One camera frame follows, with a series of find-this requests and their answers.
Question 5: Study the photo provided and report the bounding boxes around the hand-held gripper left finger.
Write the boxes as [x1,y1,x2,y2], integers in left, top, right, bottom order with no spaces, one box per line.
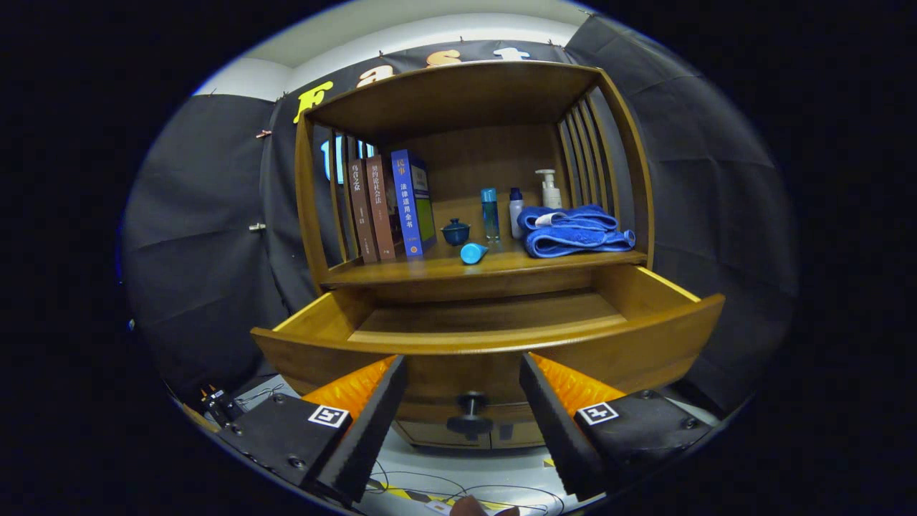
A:
[215,355,408,506]

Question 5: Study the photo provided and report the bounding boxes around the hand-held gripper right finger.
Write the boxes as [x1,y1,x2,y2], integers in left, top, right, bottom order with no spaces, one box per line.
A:
[519,352,716,502]

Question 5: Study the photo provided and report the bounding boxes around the wooden drawer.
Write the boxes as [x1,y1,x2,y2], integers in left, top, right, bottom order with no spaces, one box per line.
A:
[250,264,726,439]

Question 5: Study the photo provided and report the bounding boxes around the wooden cabinet door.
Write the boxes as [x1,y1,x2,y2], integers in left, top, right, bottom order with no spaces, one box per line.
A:
[393,421,494,451]
[491,421,549,449]

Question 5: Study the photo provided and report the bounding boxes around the wooden cabinet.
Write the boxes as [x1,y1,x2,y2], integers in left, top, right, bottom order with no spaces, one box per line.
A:
[294,59,656,451]

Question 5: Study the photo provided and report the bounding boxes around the yellow black floor tape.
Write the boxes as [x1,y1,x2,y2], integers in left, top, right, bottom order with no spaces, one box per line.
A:
[369,484,517,513]

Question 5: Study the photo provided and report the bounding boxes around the black floor device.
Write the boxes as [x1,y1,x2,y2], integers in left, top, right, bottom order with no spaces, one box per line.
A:
[201,387,244,427]

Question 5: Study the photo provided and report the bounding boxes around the folded blue towel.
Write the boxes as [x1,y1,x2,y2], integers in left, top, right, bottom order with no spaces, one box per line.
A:
[517,204,637,259]

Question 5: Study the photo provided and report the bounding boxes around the dark brown book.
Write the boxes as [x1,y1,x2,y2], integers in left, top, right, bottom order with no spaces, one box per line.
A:
[347,161,379,264]

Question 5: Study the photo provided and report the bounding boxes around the clear blue bottle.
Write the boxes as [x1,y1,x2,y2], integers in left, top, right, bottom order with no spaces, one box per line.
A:
[481,188,501,242]

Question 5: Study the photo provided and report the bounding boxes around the blue book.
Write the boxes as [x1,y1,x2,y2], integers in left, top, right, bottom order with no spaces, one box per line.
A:
[390,149,438,259]

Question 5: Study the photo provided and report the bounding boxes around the white pump bottle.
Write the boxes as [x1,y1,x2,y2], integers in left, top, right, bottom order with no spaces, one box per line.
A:
[534,168,564,211]

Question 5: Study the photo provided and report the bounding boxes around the black backdrop cloth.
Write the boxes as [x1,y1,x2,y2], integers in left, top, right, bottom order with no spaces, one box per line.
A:
[122,14,800,424]

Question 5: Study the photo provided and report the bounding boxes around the black floor cable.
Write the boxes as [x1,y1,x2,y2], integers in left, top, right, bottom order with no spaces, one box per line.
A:
[369,459,567,515]

